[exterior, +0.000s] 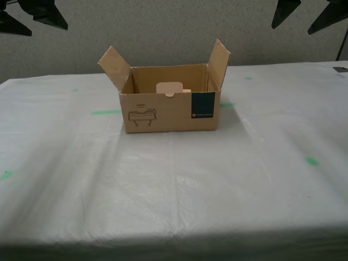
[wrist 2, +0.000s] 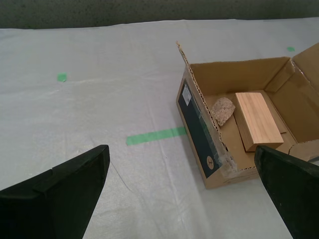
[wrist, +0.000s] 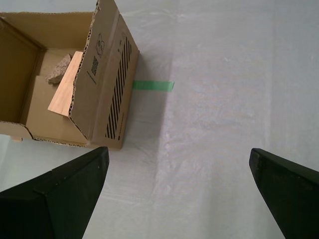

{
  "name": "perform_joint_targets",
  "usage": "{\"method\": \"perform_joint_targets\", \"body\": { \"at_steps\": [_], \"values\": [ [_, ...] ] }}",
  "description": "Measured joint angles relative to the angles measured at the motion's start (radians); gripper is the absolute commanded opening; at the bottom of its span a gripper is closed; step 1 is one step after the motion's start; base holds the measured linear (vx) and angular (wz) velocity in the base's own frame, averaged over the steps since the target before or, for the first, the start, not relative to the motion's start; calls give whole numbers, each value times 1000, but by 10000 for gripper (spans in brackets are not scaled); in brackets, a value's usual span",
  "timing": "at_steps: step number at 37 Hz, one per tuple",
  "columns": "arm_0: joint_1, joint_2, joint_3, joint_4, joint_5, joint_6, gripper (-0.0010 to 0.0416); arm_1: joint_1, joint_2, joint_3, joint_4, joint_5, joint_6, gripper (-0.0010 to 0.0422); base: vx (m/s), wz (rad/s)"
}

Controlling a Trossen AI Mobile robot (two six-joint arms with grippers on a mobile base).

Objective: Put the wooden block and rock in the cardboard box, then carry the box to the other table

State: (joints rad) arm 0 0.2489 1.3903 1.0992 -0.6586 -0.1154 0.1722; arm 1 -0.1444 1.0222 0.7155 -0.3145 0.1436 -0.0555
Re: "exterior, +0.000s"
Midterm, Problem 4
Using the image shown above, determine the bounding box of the brown cardboard box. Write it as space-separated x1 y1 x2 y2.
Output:
97 38 232 134

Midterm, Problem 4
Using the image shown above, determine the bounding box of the white plastic table cover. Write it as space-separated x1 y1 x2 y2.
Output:
0 59 348 253

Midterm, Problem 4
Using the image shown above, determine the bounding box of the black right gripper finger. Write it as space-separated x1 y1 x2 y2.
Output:
307 0 348 35
271 0 302 30

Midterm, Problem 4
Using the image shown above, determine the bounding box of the grey speckled partition panel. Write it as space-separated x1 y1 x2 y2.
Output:
0 0 348 84

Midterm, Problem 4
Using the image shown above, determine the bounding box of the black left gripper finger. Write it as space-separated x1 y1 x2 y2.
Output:
0 8 33 37
16 0 69 30

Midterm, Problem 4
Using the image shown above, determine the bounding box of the dark grey partition panel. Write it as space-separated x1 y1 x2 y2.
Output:
335 26 348 61

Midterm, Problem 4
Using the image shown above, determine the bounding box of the light green tape strip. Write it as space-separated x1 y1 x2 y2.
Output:
91 109 122 115

